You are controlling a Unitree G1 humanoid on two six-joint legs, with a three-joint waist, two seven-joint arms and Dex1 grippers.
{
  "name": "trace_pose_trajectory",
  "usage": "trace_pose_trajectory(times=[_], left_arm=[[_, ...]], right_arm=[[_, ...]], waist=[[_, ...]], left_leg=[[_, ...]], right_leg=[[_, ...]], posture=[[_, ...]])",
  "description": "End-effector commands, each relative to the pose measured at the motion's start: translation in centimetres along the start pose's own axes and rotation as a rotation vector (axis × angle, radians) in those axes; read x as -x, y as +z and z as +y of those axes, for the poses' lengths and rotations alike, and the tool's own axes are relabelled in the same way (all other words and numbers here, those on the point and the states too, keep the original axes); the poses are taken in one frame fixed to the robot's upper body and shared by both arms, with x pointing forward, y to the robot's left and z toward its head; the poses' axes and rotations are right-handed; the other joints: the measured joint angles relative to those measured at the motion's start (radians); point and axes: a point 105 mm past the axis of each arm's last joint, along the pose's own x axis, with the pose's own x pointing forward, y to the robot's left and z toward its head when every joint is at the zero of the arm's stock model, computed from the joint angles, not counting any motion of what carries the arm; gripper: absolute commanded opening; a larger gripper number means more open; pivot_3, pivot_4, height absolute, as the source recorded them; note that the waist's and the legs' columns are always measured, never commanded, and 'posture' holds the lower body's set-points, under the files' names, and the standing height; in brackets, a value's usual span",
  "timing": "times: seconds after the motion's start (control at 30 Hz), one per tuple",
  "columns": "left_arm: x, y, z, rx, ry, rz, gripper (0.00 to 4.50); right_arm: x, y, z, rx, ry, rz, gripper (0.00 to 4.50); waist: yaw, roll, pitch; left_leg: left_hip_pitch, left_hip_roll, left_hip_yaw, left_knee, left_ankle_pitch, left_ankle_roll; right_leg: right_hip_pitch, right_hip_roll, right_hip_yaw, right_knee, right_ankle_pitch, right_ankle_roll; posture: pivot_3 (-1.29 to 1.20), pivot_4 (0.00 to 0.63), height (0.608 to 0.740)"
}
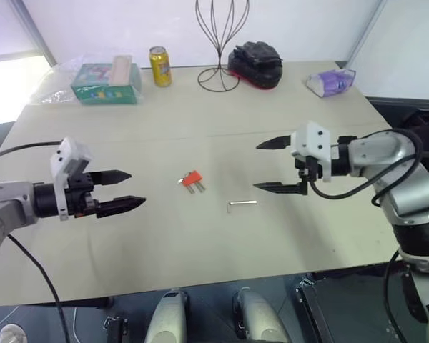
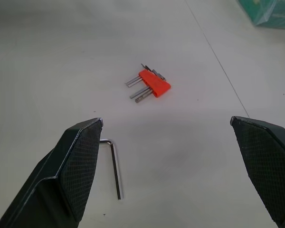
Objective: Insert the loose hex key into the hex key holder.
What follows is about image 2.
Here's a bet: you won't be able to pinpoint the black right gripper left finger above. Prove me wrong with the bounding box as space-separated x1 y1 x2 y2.
0 117 104 228

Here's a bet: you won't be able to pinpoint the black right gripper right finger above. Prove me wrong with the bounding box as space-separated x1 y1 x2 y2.
229 115 285 228

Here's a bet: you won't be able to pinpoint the silver hex key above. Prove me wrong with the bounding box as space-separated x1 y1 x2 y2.
99 138 124 200

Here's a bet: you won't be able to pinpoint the red hex key set holder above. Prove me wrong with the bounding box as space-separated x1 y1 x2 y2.
139 69 171 98

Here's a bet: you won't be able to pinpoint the green plastic-wrapped box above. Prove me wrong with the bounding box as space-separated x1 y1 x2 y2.
237 0 285 30

